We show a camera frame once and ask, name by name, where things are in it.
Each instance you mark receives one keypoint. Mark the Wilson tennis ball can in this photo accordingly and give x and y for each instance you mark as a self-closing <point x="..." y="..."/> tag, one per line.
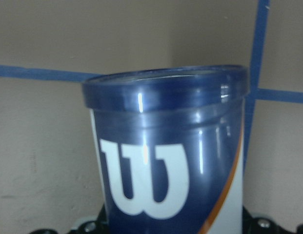
<point x="169" y="144"/>

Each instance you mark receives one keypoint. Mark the brown paper table cover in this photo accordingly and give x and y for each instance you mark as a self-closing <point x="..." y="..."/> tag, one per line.
<point x="48" y="170"/>

